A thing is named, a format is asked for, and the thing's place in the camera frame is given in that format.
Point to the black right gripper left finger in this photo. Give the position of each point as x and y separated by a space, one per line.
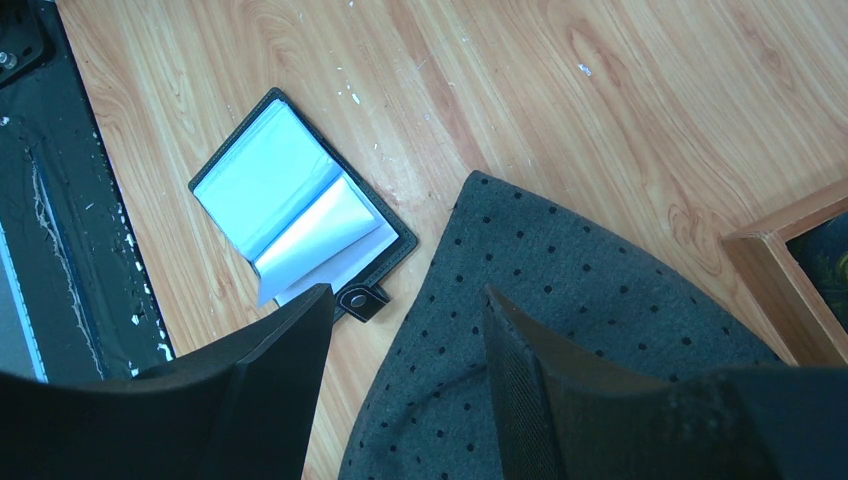
241 407

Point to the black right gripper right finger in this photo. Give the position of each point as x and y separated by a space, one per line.
561 412

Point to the black card holder wallet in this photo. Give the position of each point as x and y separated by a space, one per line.
299 213

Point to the dark grey dotted cloth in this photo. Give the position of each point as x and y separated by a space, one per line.
429 414

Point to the wooden compartment tray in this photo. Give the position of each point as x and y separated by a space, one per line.
797 311

